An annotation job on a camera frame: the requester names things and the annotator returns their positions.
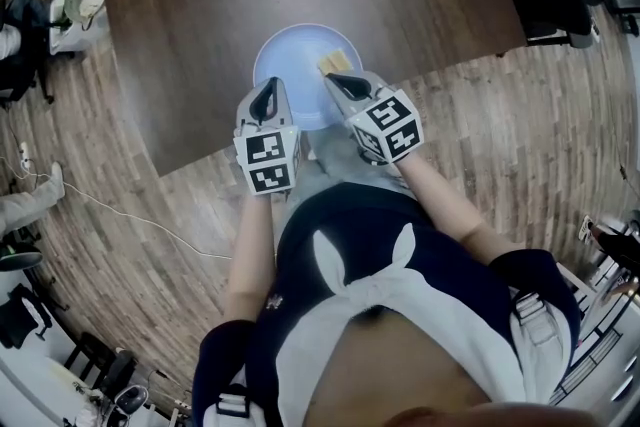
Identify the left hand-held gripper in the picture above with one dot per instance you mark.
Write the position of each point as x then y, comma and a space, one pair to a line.
267, 150

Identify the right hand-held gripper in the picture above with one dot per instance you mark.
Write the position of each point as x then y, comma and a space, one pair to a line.
392, 125

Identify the tan sponge piece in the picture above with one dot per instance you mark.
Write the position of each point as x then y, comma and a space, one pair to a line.
336, 62

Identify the big blue plate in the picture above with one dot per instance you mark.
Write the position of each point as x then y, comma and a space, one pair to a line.
295, 60

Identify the person's right forearm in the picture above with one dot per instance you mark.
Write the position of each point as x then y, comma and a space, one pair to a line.
450, 215

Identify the person's left forearm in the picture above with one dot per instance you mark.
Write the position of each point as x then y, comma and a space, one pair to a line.
250, 260

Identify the person's white shoe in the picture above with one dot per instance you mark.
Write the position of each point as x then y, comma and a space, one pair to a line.
313, 151

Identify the person's grey trousers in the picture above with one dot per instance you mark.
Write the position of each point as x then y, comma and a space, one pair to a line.
340, 160

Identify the person's torso in navy top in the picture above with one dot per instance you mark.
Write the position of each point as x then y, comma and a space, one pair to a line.
360, 260

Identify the white carton with beige bags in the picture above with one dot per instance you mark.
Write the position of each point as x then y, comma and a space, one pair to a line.
82, 0

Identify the white power strip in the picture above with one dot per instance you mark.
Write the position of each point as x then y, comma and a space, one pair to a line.
25, 157

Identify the black stool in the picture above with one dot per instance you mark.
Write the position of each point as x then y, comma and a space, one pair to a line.
20, 260

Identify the black wooden chair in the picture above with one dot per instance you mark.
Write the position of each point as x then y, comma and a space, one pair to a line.
90, 360

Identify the grey black handheld device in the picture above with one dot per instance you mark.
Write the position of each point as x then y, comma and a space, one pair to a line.
131, 397

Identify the metal shelf rack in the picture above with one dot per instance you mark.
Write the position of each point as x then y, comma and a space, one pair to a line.
595, 350

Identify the white desk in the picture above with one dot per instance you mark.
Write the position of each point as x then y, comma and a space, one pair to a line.
25, 370

